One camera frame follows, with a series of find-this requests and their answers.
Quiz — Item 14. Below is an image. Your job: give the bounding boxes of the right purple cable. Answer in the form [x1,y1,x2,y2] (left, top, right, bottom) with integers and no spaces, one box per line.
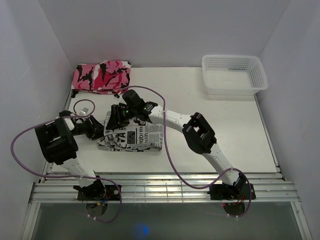
[113,85,252,218]

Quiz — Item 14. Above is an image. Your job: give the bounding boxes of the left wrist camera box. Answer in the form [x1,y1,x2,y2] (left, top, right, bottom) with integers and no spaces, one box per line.
[77,107,90,117]

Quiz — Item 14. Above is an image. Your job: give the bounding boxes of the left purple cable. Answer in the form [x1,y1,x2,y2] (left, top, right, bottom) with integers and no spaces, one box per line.
[11,99,123,223]

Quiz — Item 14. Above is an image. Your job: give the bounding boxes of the newspaper print trousers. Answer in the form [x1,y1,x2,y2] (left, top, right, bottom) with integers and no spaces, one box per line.
[96,118,163,152]

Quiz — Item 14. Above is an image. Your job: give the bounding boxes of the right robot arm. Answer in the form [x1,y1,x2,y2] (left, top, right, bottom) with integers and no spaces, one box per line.
[106,89,254,201]

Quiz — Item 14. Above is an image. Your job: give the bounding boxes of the white plastic basket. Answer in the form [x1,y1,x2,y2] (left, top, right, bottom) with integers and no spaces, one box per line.
[201,55,268,96]

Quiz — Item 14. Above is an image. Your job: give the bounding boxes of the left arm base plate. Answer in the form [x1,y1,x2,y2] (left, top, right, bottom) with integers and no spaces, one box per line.
[76,184,120,202]

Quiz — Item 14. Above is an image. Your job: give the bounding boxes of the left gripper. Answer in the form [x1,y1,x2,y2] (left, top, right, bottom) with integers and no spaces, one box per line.
[71,115,106,141]

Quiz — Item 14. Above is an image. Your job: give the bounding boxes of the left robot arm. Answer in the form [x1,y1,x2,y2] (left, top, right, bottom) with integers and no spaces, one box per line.
[35,110,106,200]

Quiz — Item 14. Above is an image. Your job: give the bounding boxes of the aluminium frame rail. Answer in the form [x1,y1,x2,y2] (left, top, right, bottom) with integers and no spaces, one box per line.
[29,172,300,204]

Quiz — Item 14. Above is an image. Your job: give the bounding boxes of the pink camouflage folded trousers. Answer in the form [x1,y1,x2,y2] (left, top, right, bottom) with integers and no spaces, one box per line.
[71,60,132,95]

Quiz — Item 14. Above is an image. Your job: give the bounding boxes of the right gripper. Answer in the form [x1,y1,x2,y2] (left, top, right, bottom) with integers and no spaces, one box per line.
[105,105,137,131]

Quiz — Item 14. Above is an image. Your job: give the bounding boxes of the purple cable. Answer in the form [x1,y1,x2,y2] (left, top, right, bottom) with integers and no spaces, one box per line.
[113,85,252,218]
[11,99,123,223]

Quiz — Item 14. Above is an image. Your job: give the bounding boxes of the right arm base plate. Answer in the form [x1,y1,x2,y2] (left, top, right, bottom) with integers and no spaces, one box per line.
[208,183,256,201]

